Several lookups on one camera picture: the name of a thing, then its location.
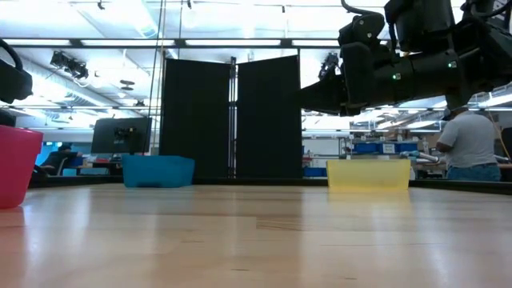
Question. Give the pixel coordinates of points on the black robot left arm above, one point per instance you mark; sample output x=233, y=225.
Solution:
x=16, y=82

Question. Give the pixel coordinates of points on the blue crate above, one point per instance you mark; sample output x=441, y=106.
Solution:
x=314, y=172

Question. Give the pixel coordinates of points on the pale blue robot arm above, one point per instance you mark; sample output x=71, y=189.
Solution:
x=420, y=155

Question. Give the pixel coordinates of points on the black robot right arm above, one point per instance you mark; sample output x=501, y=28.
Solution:
x=440, y=68

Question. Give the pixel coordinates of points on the black monitor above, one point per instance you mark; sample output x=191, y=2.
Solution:
x=104, y=136

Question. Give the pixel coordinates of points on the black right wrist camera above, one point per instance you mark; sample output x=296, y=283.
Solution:
x=362, y=28

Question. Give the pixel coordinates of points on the blue plastic bin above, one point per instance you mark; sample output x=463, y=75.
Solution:
x=158, y=172

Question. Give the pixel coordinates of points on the black aluminium table frame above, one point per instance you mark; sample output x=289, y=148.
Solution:
x=280, y=181

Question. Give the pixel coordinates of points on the blue storage bin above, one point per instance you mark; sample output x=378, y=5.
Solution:
x=408, y=147
x=366, y=148

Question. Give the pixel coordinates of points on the black folding partition screen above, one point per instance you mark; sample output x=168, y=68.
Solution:
x=196, y=120

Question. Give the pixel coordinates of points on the black hanging camera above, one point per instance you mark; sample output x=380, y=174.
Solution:
x=330, y=64

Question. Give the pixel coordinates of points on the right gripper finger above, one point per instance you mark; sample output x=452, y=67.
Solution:
x=324, y=98

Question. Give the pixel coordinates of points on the standing person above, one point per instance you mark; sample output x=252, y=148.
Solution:
x=470, y=144

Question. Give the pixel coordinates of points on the yellow translucent plastic bin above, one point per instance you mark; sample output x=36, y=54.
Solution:
x=368, y=174

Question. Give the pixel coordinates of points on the seated person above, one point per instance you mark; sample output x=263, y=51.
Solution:
x=60, y=158

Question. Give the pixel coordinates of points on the red translucent plastic bin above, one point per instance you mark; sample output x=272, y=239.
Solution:
x=18, y=168

